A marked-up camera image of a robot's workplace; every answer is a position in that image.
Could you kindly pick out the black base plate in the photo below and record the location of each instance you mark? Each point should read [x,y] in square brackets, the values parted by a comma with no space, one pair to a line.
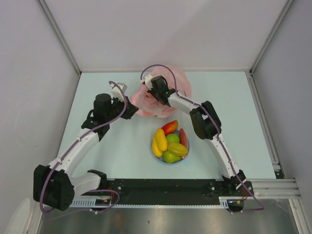
[187,191]

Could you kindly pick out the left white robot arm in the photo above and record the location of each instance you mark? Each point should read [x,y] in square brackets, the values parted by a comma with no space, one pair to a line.
[53,185]

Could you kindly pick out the white cable duct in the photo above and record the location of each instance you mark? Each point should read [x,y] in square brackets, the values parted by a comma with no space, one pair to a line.
[103,202]

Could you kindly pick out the pink plastic bag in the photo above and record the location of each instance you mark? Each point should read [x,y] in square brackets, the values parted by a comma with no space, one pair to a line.
[154,101]

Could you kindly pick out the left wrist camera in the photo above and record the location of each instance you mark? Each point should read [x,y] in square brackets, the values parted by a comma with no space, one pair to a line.
[118,90]

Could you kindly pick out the yellow fake lemon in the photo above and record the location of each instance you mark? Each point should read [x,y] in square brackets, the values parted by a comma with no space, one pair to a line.
[177,149]

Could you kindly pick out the yellow fake mango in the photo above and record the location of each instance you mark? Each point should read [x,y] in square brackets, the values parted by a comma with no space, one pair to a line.
[156,151]

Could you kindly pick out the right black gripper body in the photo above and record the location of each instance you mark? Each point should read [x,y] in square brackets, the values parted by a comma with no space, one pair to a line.
[155,93]

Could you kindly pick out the green fake fruit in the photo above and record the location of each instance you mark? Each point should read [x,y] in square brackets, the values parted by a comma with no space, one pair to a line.
[173,138]

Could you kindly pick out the red fake mango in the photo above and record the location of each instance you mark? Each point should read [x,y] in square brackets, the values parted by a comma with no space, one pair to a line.
[170,127]

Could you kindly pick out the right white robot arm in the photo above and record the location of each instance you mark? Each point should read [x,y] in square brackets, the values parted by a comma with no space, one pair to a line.
[206,125]

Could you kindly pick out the red fake watermelon slice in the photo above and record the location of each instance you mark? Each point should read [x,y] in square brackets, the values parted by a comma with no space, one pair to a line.
[183,138]

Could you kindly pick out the green fake pear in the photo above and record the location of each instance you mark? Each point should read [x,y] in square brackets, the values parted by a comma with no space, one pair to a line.
[169,157]

